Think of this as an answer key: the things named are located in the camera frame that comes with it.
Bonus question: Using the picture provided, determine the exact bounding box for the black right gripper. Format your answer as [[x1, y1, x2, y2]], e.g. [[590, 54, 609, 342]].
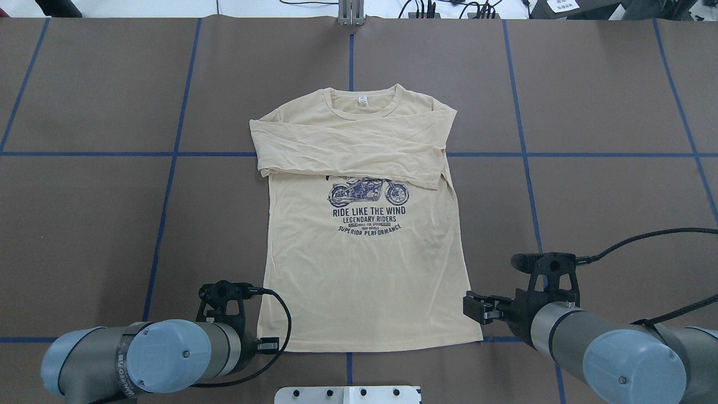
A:
[[463, 251, 580, 348]]

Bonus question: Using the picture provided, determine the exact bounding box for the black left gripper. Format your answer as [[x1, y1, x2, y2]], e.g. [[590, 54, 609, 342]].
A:
[[197, 279, 280, 374]]

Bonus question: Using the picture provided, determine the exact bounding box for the cream long-sleeve printed shirt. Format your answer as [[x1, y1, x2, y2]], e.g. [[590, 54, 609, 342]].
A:
[[249, 84, 483, 353]]

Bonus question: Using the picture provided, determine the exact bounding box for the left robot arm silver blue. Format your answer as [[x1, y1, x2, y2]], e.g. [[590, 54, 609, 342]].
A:
[[39, 279, 292, 403]]

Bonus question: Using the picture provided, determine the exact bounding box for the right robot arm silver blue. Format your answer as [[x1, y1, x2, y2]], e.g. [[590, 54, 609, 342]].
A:
[[463, 251, 717, 403]]

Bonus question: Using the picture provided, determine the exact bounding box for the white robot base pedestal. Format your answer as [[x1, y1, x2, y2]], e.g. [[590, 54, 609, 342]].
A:
[[274, 384, 422, 403]]

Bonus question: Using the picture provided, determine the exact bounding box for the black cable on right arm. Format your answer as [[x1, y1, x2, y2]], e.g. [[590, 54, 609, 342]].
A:
[[583, 227, 718, 327]]

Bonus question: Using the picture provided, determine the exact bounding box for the aluminium frame post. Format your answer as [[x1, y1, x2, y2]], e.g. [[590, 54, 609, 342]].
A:
[[337, 0, 366, 26]]

